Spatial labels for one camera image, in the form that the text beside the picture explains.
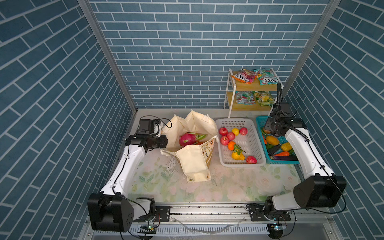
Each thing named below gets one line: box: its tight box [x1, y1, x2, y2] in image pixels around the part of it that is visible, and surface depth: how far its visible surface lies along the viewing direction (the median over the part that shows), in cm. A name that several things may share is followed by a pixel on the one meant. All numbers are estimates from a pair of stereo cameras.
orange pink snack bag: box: [231, 69, 257, 85], surface depth 91 cm
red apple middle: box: [227, 132, 236, 141], surface depth 101 cm
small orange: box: [228, 141, 236, 151], surface depth 97 cm
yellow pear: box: [231, 152, 245, 161], surface depth 91 cm
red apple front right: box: [246, 155, 258, 164], surface depth 90 cm
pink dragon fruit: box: [179, 132, 207, 147], surface depth 91 cm
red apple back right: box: [239, 127, 248, 136], surface depth 104 cm
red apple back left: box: [219, 127, 228, 136], surface depth 104 cm
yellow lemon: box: [232, 128, 240, 136], surface depth 104 cm
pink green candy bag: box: [235, 91, 256, 105], surface depth 106 cm
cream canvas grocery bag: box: [160, 110, 219, 183], surface depth 82 cm
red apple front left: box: [220, 136, 230, 146], surface depth 98 cm
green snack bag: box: [254, 68, 278, 86], surface depth 93 cm
